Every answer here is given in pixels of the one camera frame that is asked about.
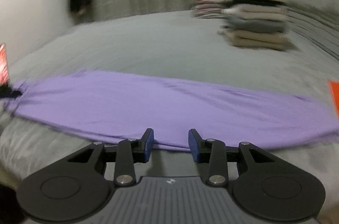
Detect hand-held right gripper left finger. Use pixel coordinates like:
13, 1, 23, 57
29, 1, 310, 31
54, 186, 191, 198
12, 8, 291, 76
67, 128, 154, 185

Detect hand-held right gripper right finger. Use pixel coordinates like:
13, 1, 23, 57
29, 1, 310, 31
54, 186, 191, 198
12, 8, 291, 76
188, 129, 273, 185

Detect purple pants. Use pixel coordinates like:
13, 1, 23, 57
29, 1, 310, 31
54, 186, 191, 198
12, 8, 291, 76
12, 69, 339, 152

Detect beige folded garment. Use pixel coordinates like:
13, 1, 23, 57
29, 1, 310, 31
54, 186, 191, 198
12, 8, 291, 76
218, 28, 292, 51

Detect folded white pink quilt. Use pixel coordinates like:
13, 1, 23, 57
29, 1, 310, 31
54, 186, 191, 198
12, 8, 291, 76
189, 0, 233, 19

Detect off-white folded garment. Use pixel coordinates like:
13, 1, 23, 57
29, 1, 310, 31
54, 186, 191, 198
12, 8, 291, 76
222, 4, 289, 22

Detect orange flat object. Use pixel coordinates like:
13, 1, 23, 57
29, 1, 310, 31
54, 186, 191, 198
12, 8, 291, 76
328, 80, 339, 119

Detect black folded garment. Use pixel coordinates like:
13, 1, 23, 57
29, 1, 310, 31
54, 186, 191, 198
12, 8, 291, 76
232, 0, 288, 9

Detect black smartphone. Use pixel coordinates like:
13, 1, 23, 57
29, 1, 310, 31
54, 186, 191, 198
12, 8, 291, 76
0, 43, 11, 87

